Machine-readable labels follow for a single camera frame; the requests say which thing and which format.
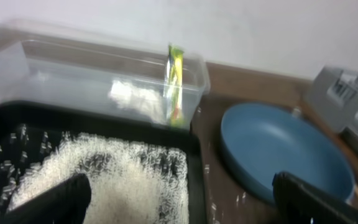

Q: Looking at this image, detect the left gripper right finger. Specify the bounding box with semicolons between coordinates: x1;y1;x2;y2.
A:
272;172;358;224

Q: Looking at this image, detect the brown serving tray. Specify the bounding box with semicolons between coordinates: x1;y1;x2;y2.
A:
191;93;358;224

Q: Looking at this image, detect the white rice pile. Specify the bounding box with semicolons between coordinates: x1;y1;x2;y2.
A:
0;124;190;223

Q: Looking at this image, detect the dark blue plate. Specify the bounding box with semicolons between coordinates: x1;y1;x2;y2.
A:
220;103;356;205

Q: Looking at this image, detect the black plastic tray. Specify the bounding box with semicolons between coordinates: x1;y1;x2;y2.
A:
0;101;207;223

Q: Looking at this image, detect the green yellow snack wrapper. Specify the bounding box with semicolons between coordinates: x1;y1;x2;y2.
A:
163;44;184;128

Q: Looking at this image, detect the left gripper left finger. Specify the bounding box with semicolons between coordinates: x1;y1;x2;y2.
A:
4;174;91;224

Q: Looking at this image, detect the white napkin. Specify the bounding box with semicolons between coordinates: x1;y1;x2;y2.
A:
108;80;166;124

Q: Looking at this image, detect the grey dishwasher rack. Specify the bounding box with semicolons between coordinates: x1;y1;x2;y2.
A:
303;65;358;175

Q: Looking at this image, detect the clear plastic bin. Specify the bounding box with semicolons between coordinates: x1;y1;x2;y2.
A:
0;20;211;129

